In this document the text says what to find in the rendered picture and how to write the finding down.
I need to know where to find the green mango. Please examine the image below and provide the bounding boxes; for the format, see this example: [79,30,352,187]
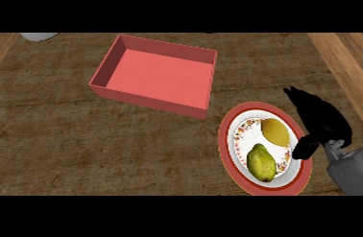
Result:
[246,143,278,183]

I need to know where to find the red cardboard box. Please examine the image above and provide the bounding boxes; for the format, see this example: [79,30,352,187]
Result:
[89,34,221,120]

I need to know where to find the red-rimmed white plate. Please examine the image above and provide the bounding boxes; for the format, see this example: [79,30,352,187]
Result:
[218,101,315,197]

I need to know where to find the white round object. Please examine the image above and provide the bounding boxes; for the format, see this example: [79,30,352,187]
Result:
[18,32,61,42]

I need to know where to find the yellow lemon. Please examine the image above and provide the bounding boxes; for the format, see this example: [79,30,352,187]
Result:
[260,117,293,148]

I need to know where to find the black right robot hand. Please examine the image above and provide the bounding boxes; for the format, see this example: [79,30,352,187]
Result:
[283,85,355,161]

